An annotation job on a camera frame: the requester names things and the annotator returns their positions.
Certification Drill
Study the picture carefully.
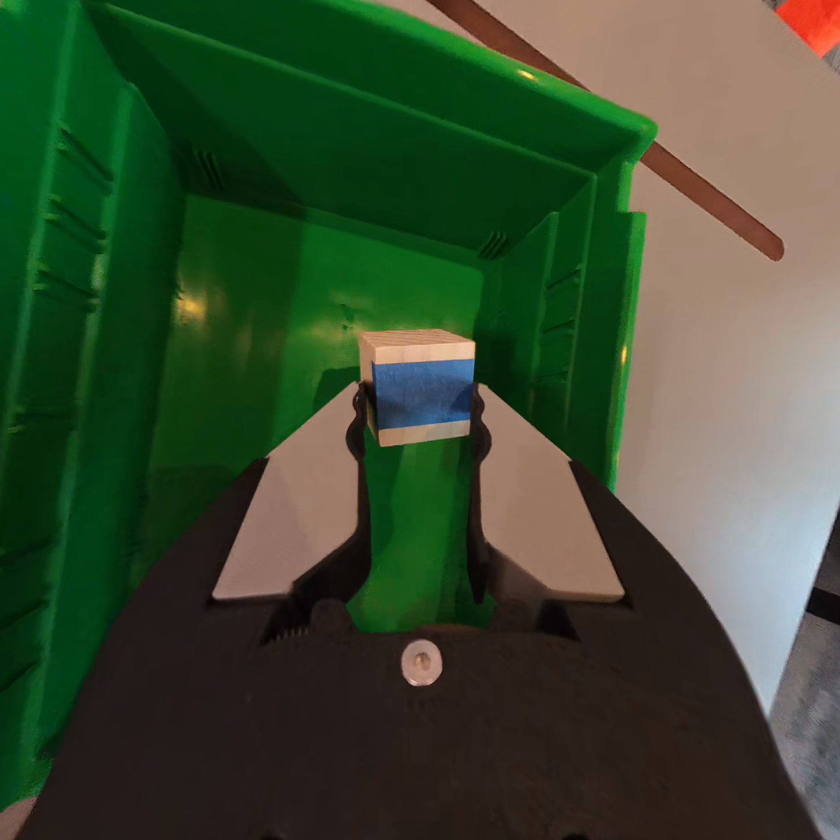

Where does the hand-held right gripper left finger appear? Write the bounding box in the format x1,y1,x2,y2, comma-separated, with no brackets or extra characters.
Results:
211,382,373,603

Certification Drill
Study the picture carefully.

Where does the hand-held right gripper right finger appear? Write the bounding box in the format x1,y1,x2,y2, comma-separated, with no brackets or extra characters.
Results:
466,384,626,605

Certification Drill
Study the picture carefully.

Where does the blue-striped wooden cube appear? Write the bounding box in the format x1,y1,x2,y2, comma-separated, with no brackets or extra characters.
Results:
359,328,476,448

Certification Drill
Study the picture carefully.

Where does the green plastic bin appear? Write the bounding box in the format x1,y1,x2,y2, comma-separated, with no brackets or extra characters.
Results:
0,0,658,811

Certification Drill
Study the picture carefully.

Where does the orange traffic cone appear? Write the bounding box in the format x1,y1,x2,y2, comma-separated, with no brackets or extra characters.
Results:
774,0,840,61

